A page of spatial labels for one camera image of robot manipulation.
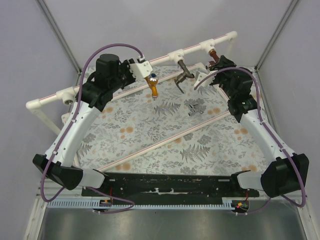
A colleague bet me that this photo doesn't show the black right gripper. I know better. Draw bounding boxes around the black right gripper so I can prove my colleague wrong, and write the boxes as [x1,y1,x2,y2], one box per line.
[208,56,236,100]

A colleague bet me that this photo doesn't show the brown faucet chrome knob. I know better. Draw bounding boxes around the brown faucet chrome knob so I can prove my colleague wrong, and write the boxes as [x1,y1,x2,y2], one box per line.
[205,49,220,70]

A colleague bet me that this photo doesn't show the white PVC pipe frame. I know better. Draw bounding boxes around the white PVC pipe frame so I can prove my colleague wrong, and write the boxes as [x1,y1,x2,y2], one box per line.
[25,30,238,173]

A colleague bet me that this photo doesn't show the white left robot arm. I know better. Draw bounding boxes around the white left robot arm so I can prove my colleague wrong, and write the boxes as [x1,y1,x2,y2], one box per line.
[32,53,136,197]

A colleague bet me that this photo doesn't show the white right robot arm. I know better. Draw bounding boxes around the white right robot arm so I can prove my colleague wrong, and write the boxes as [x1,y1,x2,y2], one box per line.
[209,55,309,207]

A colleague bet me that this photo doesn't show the orange faucet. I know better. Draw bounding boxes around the orange faucet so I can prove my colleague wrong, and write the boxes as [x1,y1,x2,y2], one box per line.
[144,73,158,100]

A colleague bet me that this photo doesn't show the dark grey lever faucet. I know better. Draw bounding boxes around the dark grey lever faucet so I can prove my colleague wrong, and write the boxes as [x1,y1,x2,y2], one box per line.
[174,59,195,94]

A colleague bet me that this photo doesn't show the small chrome faucet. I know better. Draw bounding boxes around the small chrome faucet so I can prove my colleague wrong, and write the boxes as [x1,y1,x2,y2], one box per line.
[188,104,203,117]

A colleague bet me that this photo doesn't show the floral patterned mat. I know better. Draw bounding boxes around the floral patterned mat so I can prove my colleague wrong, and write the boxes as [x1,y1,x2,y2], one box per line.
[75,66,268,175]

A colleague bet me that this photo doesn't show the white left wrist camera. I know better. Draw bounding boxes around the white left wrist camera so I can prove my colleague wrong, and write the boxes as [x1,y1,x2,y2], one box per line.
[128,58,153,80]

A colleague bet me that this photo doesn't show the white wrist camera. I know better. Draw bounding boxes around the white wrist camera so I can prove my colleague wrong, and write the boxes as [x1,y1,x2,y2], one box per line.
[128,58,153,80]
[193,70,217,90]

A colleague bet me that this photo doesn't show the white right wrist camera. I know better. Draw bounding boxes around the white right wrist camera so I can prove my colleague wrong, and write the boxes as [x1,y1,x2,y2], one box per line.
[193,70,217,90]

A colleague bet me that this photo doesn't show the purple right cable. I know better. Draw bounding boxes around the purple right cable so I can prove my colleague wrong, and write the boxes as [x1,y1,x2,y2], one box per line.
[194,66,308,208]

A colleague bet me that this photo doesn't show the purple cable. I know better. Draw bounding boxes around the purple cable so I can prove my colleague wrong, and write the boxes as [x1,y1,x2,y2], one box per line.
[40,42,145,203]
[194,66,308,208]

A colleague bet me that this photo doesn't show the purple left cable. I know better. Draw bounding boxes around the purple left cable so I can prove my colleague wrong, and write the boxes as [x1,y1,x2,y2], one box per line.
[40,42,145,203]

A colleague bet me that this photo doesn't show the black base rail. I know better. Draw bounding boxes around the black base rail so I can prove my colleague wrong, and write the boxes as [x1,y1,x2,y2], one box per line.
[81,171,261,206]

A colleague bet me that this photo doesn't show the light blue cable duct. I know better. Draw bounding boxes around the light blue cable duct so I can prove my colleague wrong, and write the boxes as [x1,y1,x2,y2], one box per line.
[47,198,236,211]

